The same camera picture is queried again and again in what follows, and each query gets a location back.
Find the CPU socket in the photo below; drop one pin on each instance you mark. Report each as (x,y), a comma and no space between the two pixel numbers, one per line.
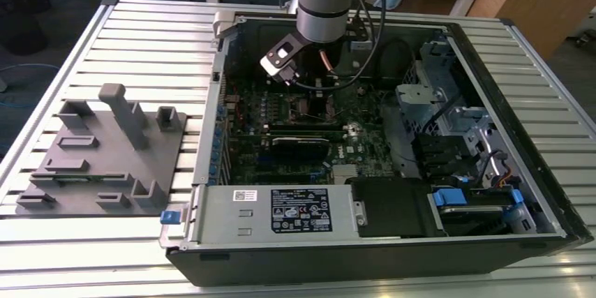
(294,118)

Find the blue plastic clip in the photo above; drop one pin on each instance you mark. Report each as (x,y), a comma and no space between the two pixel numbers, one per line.
(515,196)

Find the black office chair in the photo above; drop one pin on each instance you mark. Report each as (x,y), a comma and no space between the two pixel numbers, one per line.
(23,15)

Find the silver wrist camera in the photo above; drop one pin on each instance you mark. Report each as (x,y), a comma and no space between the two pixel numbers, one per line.
(277,59)

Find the silver CPU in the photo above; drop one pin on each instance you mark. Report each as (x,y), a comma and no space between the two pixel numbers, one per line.
(303,106)

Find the silver power supply unit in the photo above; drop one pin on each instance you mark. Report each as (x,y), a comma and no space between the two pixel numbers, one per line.
(223,221)

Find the metal drive cage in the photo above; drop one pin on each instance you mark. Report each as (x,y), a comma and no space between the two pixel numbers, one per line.
(417,95)

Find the installed RAM stick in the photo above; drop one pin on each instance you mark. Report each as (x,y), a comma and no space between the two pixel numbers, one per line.
(305,126)

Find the hard disk in blue carrier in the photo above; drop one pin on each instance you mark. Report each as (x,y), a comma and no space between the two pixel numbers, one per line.
(447,197)

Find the office chair base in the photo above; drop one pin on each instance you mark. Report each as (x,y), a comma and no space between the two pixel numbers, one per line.
(587,38)

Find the green motherboard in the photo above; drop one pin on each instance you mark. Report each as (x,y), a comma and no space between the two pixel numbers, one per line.
(369,141)

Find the black graphics card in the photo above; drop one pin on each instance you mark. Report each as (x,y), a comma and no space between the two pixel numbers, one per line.
(301,151)

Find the green RAM stick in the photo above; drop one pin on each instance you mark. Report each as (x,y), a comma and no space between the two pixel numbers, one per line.
(77,179)

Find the silver chipset heat sink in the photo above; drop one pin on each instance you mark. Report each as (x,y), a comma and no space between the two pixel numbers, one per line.
(345,170)

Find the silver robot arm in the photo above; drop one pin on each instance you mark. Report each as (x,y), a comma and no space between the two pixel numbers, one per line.
(322,5)

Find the black PC case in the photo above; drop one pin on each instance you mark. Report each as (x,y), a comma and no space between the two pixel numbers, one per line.
(326,266)

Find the grey parts rack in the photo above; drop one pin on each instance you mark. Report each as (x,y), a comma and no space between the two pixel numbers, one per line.
(113,158)

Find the blue case latch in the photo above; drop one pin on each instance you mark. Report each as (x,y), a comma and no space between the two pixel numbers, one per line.
(170,217)

